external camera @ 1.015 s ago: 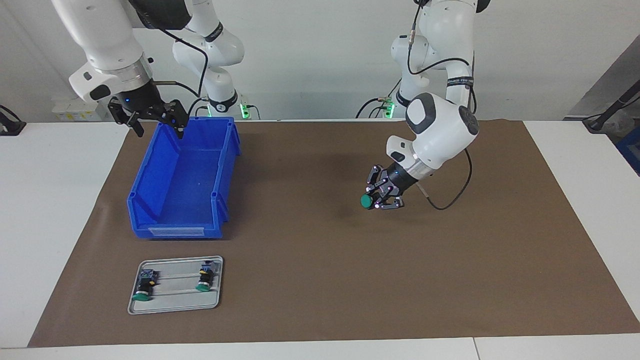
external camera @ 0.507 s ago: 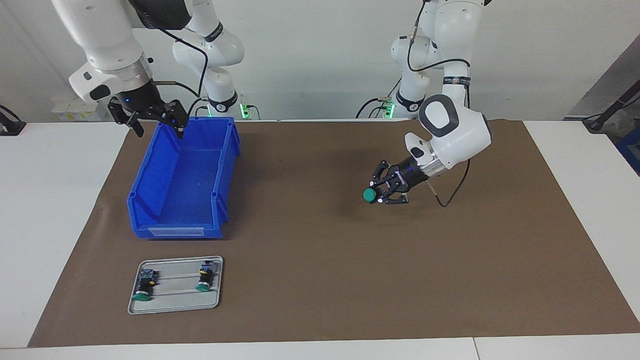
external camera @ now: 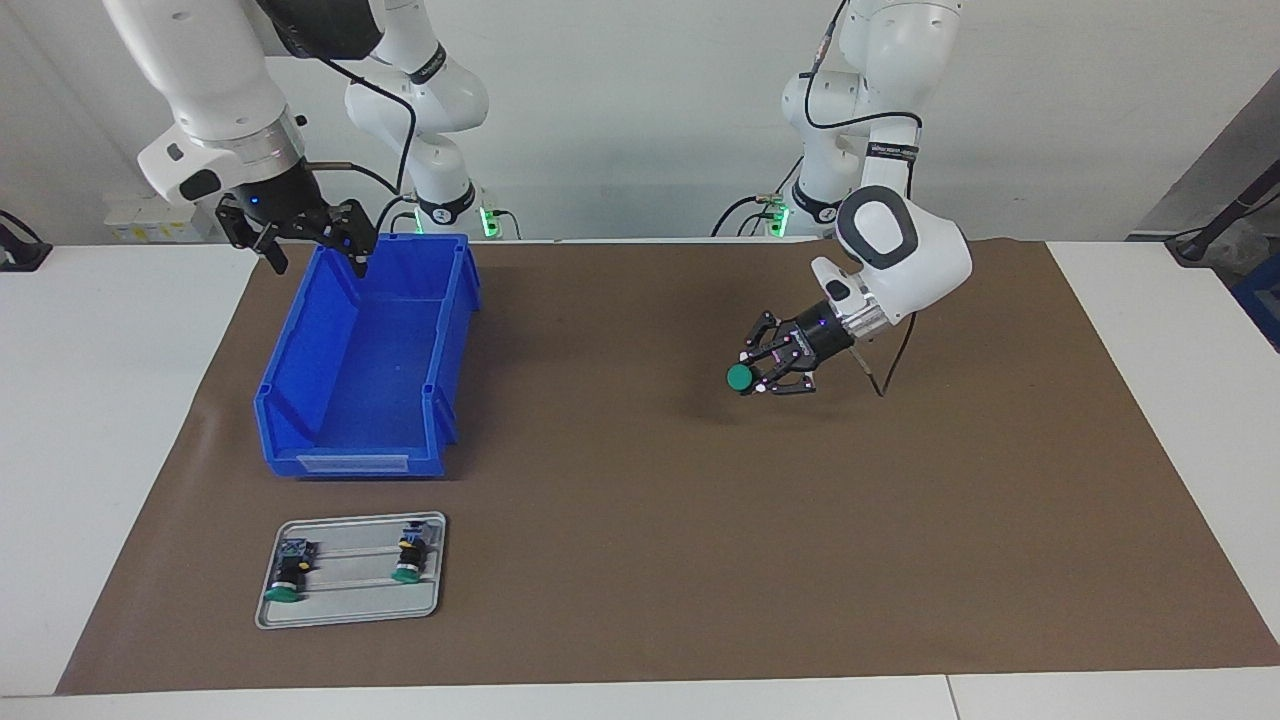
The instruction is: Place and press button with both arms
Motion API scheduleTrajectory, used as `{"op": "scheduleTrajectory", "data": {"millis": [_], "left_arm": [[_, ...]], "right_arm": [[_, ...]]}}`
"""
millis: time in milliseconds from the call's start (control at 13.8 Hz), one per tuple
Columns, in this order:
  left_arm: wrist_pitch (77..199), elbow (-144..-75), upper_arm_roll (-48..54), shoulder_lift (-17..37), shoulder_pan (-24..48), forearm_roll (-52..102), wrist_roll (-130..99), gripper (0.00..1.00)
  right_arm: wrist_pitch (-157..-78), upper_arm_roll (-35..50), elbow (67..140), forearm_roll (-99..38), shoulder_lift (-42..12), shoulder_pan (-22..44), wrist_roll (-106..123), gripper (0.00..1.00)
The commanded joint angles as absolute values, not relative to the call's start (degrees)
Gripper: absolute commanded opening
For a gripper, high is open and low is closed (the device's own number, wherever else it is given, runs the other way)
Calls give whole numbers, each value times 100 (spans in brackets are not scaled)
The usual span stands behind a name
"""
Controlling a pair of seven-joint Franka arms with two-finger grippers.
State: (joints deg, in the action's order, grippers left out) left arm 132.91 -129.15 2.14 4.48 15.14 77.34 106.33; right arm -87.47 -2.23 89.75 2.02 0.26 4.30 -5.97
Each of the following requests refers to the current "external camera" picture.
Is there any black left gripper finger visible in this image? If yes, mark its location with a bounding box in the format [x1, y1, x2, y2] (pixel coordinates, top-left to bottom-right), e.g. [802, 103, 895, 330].
[740, 358, 819, 399]
[738, 312, 803, 367]

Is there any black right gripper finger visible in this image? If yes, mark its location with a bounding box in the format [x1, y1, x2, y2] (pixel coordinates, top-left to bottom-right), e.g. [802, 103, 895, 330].
[305, 200, 379, 279]
[217, 200, 291, 276]

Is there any brown table mat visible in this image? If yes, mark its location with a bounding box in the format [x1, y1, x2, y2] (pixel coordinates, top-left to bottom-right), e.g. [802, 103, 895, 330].
[55, 238, 1280, 696]

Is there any blue plastic storage bin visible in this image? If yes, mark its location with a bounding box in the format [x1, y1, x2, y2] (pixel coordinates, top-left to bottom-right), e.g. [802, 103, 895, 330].
[253, 232, 483, 481]

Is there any black table clamp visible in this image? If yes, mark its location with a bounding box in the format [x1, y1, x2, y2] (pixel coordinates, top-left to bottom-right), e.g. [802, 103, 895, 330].
[0, 210, 53, 273]

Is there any grey metal tray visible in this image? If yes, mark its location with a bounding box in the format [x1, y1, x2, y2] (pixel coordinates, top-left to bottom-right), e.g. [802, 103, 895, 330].
[254, 511, 448, 631]

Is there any black stand pole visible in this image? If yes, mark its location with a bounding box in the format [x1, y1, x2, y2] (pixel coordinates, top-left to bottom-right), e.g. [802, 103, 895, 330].
[1165, 155, 1280, 266]

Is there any blue crate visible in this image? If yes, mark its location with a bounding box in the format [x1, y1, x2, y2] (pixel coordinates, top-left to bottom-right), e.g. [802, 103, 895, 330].
[1232, 255, 1280, 351]

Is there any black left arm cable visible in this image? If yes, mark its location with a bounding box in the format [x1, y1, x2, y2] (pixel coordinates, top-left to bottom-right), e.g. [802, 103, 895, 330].
[803, 0, 923, 399]

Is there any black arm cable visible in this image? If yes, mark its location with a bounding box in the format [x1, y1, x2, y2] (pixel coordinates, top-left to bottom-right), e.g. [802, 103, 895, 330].
[300, 55, 417, 236]
[803, 0, 923, 399]

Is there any white wall socket box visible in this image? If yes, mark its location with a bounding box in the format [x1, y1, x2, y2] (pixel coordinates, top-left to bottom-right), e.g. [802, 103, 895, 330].
[103, 195, 226, 243]

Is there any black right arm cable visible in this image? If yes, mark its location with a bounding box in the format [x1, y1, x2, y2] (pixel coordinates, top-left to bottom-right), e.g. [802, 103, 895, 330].
[300, 55, 417, 236]

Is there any black base cable bundle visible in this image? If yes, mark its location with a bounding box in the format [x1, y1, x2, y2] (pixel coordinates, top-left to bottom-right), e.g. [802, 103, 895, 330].
[712, 150, 806, 238]

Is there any thin black base cable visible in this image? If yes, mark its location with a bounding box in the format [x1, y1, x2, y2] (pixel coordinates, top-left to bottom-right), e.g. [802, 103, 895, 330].
[478, 185, 523, 241]

